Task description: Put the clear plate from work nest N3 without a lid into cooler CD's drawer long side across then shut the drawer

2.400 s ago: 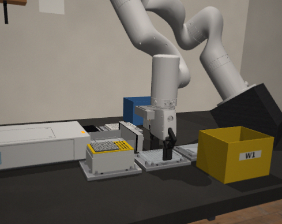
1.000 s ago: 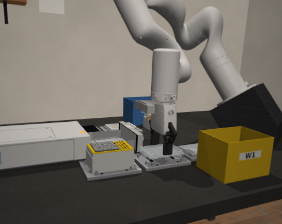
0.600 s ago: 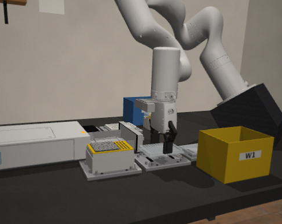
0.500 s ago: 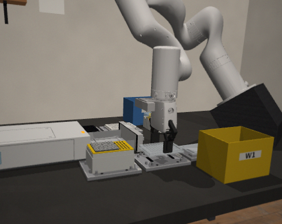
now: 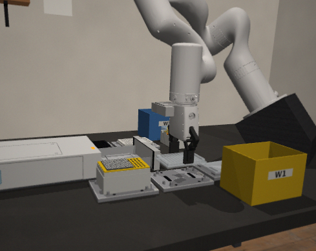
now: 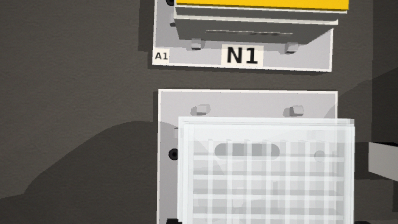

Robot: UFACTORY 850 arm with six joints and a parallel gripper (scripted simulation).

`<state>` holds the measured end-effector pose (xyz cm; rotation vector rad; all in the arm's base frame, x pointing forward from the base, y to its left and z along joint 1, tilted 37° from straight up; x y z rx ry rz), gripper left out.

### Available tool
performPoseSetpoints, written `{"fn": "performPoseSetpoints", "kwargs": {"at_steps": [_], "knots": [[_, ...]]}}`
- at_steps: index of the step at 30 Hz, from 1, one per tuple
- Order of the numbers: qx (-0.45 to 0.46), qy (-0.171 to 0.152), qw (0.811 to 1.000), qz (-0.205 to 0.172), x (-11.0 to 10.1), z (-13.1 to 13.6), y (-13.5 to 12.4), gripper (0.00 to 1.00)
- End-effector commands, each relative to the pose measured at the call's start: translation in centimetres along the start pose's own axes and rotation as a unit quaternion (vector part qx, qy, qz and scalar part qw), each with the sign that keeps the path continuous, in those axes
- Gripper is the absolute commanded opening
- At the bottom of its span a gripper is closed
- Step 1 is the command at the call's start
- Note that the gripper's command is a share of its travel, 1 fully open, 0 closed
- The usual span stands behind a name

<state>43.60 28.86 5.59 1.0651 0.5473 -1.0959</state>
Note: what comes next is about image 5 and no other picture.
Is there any yellow open-top bin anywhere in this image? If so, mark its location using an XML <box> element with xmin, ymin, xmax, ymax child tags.
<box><xmin>220</xmin><ymin>142</ymin><xmax>307</xmax><ymax>206</ymax></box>

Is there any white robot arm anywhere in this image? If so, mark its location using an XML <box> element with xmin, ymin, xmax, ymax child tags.
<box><xmin>134</xmin><ymin>0</ymin><xmax>287</xmax><ymax>119</ymax></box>

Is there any blue open-top bin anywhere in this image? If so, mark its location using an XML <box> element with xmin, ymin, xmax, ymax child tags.
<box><xmin>138</xmin><ymin>109</ymin><xmax>170</xmax><ymax>141</ymax></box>

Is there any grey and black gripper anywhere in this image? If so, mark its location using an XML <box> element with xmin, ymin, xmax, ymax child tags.
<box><xmin>167</xmin><ymin>103</ymin><xmax>200</xmax><ymax>164</ymax></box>

